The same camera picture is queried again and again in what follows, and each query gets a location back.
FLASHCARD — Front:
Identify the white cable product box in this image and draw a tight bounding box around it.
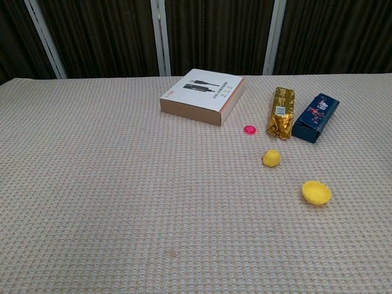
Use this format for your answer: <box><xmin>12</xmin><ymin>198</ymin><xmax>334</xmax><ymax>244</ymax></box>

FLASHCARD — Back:
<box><xmin>159</xmin><ymin>68</ymin><xmax>246</xmax><ymax>127</ymax></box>

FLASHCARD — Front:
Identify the white metal frame post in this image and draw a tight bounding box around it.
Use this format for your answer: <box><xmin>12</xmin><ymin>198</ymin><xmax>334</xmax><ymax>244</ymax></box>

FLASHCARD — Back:
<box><xmin>262</xmin><ymin>0</ymin><xmax>287</xmax><ymax>76</ymax></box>
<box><xmin>149</xmin><ymin>0</ymin><xmax>172</xmax><ymax>77</ymax></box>
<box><xmin>23</xmin><ymin>0</ymin><xmax>67</xmax><ymax>80</ymax></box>

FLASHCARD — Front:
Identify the beige woven tablecloth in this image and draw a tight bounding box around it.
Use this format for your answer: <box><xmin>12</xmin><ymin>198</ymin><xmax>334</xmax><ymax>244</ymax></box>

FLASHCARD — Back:
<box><xmin>0</xmin><ymin>72</ymin><xmax>392</xmax><ymax>294</ymax></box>

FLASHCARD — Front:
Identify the gold foil packet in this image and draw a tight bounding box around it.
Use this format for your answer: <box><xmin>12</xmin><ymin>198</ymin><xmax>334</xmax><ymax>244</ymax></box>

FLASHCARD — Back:
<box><xmin>265</xmin><ymin>86</ymin><xmax>297</xmax><ymax>141</ymax></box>

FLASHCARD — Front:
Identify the dark blue carton box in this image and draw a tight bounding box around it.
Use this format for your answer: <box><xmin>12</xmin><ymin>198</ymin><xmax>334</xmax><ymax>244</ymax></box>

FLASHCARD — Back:
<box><xmin>291</xmin><ymin>92</ymin><xmax>340</xmax><ymax>145</ymax></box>

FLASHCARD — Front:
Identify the yellow fluted cup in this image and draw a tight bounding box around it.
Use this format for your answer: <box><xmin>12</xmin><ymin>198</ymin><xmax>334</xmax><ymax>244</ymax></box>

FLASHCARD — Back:
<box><xmin>301</xmin><ymin>180</ymin><xmax>333</xmax><ymax>206</ymax></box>

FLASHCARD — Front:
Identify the dark pleated curtain panel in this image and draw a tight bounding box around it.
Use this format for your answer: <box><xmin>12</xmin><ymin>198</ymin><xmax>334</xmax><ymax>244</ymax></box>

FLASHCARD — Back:
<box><xmin>273</xmin><ymin>0</ymin><xmax>392</xmax><ymax>76</ymax></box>
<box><xmin>36</xmin><ymin>0</ymin><xmax>162</xmax><ymax>79</ymax></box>
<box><xmin>164</xmin><ymin>0</ymin><xmax>275</xmax><ymax>77</ymax></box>
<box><xmin>0</xmin><ymin>0</ymin><xmax>58</xmax><ymax>85</ymax></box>

